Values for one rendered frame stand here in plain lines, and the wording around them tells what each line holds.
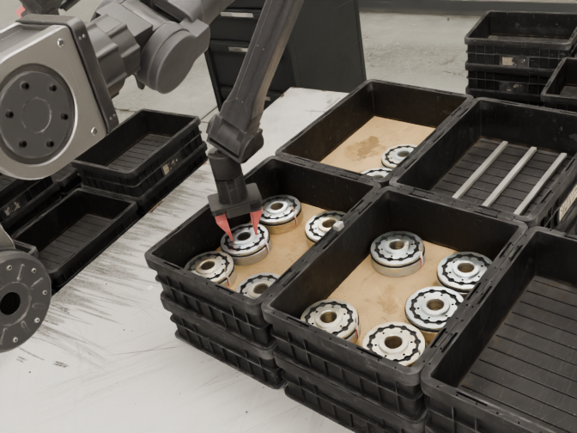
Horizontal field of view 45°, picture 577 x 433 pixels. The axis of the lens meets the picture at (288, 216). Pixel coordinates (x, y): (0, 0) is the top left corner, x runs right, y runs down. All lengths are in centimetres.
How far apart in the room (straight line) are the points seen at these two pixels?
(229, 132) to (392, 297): 42
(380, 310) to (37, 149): 75
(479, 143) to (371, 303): 58
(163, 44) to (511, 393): 72
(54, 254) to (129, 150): 51
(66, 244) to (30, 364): 98
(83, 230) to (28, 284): 154
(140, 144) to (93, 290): 113
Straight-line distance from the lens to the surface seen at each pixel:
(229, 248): 142
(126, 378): 146
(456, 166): 161
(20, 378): 158
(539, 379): 115
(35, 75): 68
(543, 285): 130
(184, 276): 127
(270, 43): 116
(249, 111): 122
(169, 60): 80
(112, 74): 74
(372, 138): 175
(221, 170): 131
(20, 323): 103
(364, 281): 132
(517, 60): 284
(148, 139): 276
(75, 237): 253
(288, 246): 143
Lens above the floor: 170
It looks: 35 degrees down
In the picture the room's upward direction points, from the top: 12 degrees counter-clockwise
